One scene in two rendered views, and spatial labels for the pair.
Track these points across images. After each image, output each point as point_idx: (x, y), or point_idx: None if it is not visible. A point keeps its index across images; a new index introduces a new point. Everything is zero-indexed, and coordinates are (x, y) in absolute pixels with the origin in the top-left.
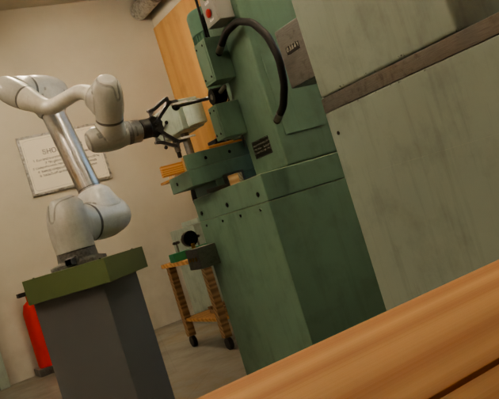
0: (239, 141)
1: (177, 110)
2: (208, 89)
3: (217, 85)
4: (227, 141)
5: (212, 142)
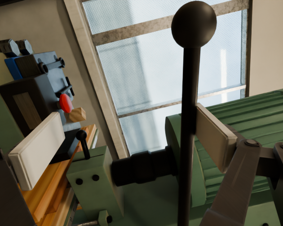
0: (71, 225)
1: (172, 33)
2: (193, 181)
3: (193, 206)
4: (61, 174)
5: (42, 115)
